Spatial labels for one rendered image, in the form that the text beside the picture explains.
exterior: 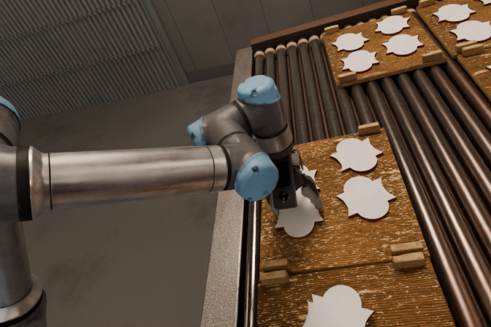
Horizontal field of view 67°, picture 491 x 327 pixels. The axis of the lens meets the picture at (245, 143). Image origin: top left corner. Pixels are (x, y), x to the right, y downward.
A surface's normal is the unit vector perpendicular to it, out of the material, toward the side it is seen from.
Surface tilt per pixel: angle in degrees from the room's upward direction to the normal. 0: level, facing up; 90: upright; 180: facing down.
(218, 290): 0
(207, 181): 88
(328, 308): 0
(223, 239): 0
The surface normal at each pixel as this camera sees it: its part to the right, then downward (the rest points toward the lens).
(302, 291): -0.31, -0.74
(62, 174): 0.44, -0.29
